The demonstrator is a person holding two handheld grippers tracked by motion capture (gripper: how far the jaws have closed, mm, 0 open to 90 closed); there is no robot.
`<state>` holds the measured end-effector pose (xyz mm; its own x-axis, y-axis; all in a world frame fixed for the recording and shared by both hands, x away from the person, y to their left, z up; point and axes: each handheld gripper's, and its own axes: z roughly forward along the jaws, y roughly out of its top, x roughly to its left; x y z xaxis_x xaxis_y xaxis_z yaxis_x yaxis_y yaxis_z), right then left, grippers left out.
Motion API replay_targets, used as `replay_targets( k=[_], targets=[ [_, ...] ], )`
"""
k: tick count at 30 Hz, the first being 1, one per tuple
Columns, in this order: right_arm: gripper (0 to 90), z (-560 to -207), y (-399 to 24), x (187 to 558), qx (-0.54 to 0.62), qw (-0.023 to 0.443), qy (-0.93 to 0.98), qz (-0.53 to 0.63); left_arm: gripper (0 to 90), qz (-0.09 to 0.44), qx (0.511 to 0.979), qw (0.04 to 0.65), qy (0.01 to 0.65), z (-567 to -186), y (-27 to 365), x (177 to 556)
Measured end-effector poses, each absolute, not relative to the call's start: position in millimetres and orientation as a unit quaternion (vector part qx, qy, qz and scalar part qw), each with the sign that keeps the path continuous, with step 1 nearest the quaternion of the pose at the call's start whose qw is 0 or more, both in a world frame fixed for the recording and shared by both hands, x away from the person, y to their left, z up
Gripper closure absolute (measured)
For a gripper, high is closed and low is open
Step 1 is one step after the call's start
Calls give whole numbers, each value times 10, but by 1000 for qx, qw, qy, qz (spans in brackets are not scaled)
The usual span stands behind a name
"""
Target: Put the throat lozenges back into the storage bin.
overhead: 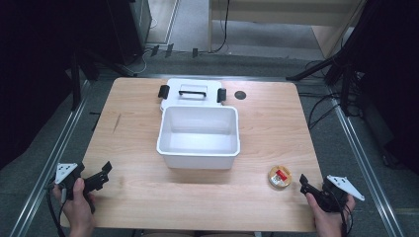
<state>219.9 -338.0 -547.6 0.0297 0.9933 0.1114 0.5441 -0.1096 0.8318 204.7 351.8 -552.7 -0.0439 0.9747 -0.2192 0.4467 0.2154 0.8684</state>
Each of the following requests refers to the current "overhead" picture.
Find black cabinet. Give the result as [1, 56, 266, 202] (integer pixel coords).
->
[107, 0, 153, 66]

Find person's left hand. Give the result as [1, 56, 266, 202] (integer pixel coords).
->
[51, 177, 97, 237]

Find right hand-held gripper cable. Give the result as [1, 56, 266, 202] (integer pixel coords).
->
[338, 194, 355, 237]

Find left hand-held gripper cable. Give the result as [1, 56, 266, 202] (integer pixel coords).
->
[44, 184, 67, 237]

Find white plastic storage box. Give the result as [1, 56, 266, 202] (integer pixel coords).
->
[155, 105, 241, 171]

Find black floor cables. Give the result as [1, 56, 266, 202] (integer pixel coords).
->
[297, 91, 345, 131]

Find light wooden furniture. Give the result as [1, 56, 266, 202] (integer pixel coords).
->
[208, 0, 368, 59]

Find white lid with black handle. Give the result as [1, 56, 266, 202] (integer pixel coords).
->
[157, 77, 228, 113]

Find person's right hand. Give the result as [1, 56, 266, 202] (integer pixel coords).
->
[304, 192, 357, 237]

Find metal floor rail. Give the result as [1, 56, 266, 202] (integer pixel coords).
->
[327, 86, 407, 237]
[8, 80, 92, 237]

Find black tripod stand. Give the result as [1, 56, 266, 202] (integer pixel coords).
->
[285, 13, 367, 117]

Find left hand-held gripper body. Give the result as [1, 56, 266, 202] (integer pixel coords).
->
[53, 161, 100, 201]

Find white floor cable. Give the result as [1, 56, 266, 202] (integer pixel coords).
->
[129, 18, 159, 75]

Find black hanging cable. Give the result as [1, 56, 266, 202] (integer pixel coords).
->
[211, 0, 231, 54]

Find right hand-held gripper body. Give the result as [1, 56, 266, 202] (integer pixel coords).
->
[316, 174, 366, 213]

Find hand-held gripper cable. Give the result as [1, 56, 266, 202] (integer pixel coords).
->
[44, 184, 67, 237]
[338, 194, 355, 237]

